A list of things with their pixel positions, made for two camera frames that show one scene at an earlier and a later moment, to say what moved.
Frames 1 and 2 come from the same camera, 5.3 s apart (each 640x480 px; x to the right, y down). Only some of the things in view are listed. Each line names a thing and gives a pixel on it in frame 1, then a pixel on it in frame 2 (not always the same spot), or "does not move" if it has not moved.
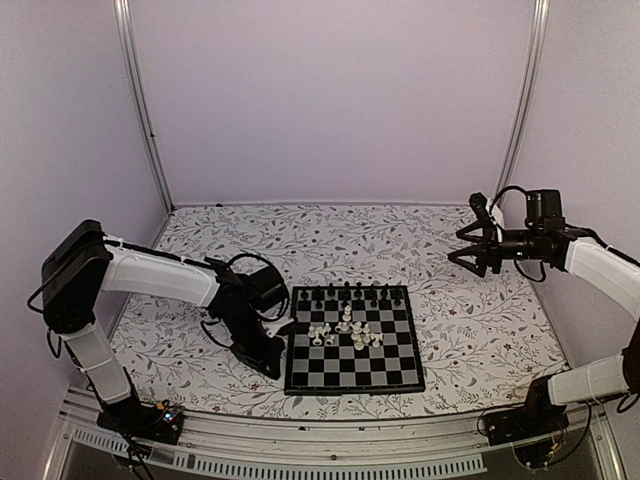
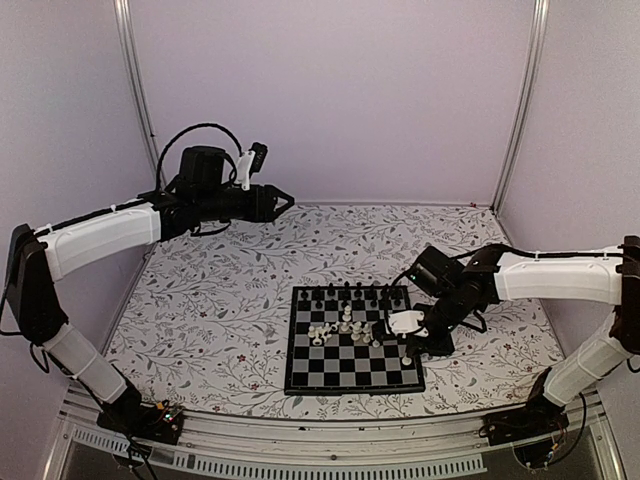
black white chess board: (352, 340) does not move
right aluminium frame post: (539, 33) does not move
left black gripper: (262, 360) → (257, 213)
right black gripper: (480, 251) → (443, 347)
